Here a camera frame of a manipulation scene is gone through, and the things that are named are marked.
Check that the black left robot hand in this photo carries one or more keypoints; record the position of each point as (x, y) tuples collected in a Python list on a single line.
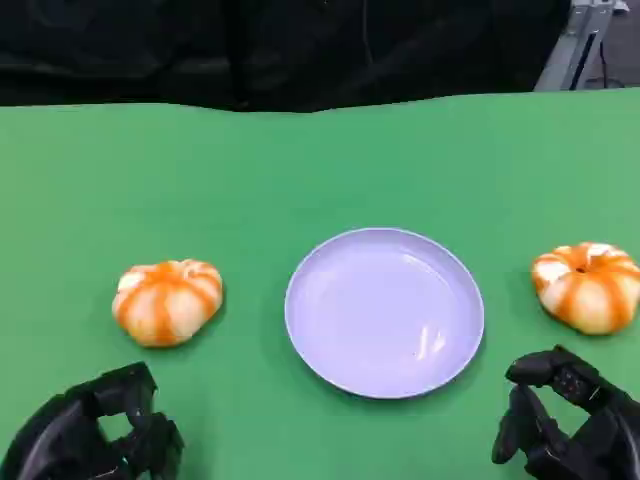
[(55, 440)]

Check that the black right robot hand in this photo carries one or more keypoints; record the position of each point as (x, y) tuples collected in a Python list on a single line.
[(600, 430)]

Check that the orange and white bread roll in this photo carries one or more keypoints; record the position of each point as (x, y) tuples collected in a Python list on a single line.
[(165, 305), (590, 295)]

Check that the lilac plate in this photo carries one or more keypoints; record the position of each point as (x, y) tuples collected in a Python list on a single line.
[(380, 310)]

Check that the green table cloth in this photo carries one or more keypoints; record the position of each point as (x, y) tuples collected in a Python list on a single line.
[(320, 175)]

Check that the black backdrop cloth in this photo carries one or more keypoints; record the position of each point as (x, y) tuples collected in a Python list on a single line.
[(250, 50)]

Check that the grey metal frame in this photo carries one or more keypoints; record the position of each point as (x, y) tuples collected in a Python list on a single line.
[(570, 55)]

